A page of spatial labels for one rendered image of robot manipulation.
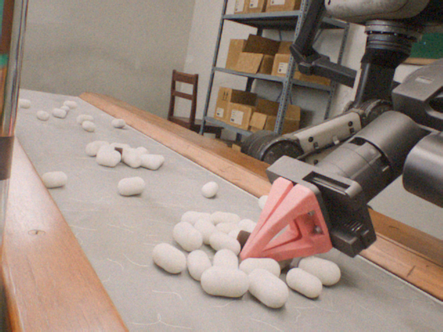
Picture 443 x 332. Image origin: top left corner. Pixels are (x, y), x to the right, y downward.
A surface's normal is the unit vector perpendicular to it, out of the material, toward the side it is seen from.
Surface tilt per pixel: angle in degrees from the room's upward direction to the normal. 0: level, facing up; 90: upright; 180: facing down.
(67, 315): 0
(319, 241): 103
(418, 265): 45
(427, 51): 90
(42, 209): 0
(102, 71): 90
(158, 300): 0
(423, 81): 41
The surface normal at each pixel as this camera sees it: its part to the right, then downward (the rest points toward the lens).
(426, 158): -0.67, -0.32
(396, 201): -0.85, -0.07
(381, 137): -0.06, -0.56
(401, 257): -0.47, -0.73
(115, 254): 0.19, -0.96
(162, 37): 0.48, 0.25
